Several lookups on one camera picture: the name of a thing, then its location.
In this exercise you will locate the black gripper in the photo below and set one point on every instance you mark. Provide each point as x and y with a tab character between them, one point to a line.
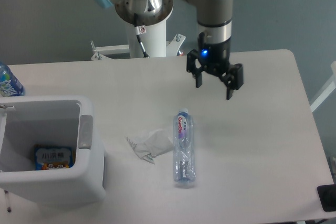
214	59

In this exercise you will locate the white paper wrapper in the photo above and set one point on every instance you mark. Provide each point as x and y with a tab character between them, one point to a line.
149	144

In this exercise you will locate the clear plastic bottle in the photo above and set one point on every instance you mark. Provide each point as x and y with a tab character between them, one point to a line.
184	171

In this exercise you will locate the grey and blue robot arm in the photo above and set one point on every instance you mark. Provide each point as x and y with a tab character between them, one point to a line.
214	18

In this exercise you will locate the white trash can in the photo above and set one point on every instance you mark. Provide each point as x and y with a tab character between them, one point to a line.
52	120

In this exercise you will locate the black device at table edge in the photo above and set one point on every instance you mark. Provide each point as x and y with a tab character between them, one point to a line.
327	197

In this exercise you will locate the blue snack packet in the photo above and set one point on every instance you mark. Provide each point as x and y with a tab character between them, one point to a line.
53	157

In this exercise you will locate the blue labelled water bottle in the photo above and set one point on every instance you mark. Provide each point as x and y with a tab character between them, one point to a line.
10	85

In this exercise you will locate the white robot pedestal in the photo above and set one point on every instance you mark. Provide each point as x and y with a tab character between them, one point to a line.
145	25

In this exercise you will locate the white frame leg right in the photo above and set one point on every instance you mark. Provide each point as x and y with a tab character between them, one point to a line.
324	91

